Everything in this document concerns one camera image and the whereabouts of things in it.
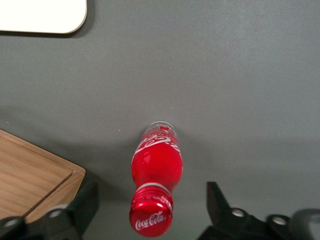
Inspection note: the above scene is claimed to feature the red coke bottle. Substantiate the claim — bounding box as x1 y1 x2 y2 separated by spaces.
129 121 184 238

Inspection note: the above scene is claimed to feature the cream rectangular tray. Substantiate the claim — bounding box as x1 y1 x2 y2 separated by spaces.
0 0 88 35

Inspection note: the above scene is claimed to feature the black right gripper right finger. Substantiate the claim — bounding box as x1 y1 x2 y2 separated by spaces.
197 181 295 240

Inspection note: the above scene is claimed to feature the wooden drawer cabinet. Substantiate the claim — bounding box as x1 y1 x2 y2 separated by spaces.
0 128 86 225

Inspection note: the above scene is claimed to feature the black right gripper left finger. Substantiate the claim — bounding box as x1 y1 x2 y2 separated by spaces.
0 183 99 240

